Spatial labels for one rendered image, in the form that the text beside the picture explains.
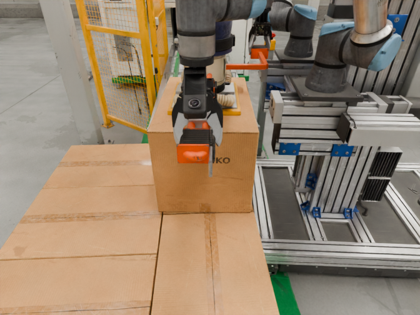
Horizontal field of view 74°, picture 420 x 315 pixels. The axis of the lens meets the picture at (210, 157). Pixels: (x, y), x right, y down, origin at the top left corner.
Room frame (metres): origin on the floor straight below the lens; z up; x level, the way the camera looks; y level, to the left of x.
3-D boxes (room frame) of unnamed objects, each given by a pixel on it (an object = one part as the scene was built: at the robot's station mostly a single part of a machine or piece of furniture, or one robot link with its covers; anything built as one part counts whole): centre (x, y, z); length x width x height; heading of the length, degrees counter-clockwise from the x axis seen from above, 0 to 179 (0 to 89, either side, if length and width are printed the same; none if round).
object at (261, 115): (2.14, -0.43, 0.50); 0.07 x 0.07 x 1.00; 3
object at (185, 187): (1.17, 0.02, 0.74); 0.60 x 0.40 x 0.40; 179
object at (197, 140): (0.57, 0.04, 1.07); 0.08 x 0.07 x 0.05; 179
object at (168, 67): (2.69, 0.42, 0.50); 2.31 x 0.05 x 0.19; 3
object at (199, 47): (0.59, 0.03, 1.30); 0.08 x 0.08 x 0.05
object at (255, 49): (1.47, -0.25, 1.07); 0.09 x 0.08 x 0.05; 89
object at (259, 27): (1.44, -0.24, 1.22); 0.09 x 0.08 x 0.12; 179
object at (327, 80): (1.07, -0.45, 1.09); 0.15 x 0.15 x 0.10
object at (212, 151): (0.63, -0.02, 1.07); 0.31 x 0.03 x 0.05; 179
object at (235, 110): (1.17, -0.07, 0.97); 0.34 x 0.10 x 0.05; 179
